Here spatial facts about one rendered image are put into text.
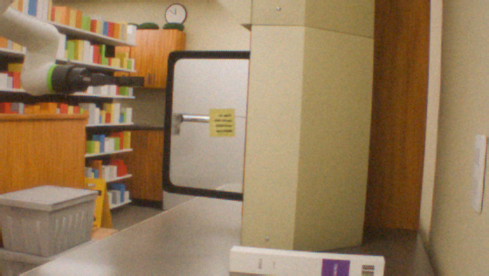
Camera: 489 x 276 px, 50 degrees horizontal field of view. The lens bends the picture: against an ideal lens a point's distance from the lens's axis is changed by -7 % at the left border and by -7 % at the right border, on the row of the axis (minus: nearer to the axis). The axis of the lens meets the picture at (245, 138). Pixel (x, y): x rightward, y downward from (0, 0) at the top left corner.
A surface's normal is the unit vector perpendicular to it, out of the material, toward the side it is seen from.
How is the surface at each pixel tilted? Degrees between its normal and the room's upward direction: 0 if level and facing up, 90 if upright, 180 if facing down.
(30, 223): 96
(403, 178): 90
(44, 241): 96
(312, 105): 90
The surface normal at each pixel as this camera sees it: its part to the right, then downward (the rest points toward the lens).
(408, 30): -0.23, 0.04
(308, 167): 0.52, 0.07
